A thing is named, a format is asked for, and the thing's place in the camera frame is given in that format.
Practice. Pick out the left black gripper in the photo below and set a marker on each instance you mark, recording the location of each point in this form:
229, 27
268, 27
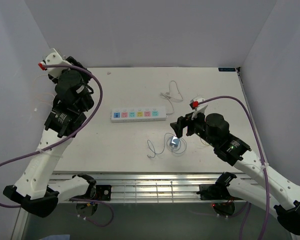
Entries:
73, 61

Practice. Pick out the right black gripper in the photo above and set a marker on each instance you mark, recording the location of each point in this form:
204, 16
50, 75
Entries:
182, 122

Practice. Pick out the white colourful power strip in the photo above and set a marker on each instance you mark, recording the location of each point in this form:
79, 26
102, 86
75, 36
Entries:
138, 114

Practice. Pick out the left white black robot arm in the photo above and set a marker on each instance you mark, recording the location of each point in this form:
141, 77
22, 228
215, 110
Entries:
32, 191

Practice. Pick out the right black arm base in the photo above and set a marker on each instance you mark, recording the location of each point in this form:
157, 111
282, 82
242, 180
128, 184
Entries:
214, 192

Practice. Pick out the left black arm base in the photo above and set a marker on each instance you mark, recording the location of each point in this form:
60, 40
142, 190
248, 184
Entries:
100, 193

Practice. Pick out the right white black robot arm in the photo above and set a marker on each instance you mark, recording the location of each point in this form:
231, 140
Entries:
282, 195

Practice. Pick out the blue charger plug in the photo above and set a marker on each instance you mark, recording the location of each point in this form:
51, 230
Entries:
173, 142

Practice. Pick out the right blue corner label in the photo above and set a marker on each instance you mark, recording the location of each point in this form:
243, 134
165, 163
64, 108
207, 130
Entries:
226, 69

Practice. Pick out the blue cloth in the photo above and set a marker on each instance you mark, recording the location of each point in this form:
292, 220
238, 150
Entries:
57, 237

